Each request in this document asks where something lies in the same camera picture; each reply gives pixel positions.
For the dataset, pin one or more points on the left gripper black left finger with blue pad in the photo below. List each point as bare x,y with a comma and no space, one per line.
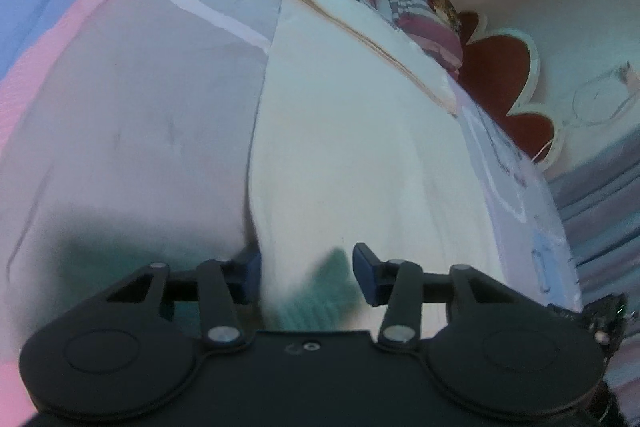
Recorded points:
140,311

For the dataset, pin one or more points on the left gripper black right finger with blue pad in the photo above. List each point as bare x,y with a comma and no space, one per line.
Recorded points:
402,287

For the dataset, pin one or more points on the cream cloth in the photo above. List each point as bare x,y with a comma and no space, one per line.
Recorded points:
357,140

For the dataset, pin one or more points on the red white scalloped headboard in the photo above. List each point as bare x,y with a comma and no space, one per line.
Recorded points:
500,72

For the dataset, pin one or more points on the patterned pink grey bedsheet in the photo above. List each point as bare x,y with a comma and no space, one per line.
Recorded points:
125,137

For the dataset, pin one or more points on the striped pink grey pillow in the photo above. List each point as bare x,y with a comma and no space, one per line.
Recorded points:
416,19

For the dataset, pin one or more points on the colourful printed cushion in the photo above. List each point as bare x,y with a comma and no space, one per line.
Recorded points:
445,10

